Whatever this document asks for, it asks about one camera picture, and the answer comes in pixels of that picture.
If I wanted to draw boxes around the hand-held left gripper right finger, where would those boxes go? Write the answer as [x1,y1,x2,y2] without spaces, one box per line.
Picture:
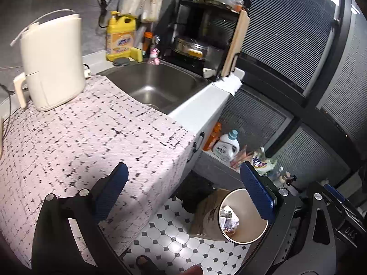
[240,162,336,275]

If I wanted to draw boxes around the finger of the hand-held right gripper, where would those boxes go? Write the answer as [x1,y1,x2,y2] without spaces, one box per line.
[324,183,346,205]

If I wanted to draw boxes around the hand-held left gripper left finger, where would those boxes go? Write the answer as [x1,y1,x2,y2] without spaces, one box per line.
[31,162,128,275]

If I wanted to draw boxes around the red white wrapper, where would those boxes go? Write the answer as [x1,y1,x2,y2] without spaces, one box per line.
[219,205,240,234]

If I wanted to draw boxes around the white waste bin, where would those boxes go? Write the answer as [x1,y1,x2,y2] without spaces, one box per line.
[201,188,270,245]

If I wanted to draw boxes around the green white refill pouch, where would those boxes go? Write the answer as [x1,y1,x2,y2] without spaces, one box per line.
[252,147,278,175]

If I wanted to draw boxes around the pink snack packet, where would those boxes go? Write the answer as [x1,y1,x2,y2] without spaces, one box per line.
[231,146,254,168]

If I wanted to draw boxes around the black patterned white tablecloth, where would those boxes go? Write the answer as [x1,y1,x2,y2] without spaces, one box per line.
[0,74,197,268]

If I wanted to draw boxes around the white laundry detergent bottle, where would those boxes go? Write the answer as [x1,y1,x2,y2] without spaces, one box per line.
[212,130,240,162]

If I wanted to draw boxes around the brown cardboard box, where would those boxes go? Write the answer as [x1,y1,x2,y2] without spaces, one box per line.
[188,189,230,237]

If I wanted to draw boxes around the black bag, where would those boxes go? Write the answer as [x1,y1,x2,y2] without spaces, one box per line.
[182,175,215,214]

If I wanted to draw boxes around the orange cleaner bottle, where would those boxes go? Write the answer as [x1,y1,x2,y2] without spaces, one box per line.
[205,123,222,151]

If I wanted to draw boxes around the black slipper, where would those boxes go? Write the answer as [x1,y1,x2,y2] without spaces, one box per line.
[135,255,161,275]

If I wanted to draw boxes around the white kitchen cabinet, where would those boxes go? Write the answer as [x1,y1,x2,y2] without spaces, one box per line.
[169,71,245,172]

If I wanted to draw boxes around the person's foot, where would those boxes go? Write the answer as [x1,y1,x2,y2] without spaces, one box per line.
[182,264,205,275]

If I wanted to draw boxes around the white dish cloth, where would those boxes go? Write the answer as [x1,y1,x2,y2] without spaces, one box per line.
[214,73,244,96]

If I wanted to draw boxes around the steel sink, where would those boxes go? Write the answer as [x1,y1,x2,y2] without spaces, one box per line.
[99,60,213,112]

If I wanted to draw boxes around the yellow sponge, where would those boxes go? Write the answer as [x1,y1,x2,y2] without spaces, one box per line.
[130,47,144,63]

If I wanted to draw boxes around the cream air fryer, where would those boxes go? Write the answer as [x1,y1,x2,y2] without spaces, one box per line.
[13,13,86,112]

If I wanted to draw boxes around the pink labelled small bottle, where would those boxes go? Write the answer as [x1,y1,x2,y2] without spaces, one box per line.
[147,36,161,65]

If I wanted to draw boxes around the yellow dish soap bottle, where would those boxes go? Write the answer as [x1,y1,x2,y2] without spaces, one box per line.
[106,11,137,62]

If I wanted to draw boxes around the orange cap bottle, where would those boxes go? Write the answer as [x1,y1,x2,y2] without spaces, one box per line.
[143,31,153,55]

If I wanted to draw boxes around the wooden cutting board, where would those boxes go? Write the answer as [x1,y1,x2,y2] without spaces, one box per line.
[221,9,250,78]

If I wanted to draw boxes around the grey window blinds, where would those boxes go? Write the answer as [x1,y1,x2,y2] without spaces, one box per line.
[218,0,367,178]

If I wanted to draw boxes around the steel pot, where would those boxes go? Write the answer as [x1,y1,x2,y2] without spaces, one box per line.
[172,36,209,61]

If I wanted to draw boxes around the black dish rack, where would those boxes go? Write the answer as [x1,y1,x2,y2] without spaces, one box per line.
[159,0,256,82]

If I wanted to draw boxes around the black appliance power cable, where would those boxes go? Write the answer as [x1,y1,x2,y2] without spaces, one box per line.
[0,83,18,146]

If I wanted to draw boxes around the white cable strap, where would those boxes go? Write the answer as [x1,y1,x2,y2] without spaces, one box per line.
[10,9,78,46]

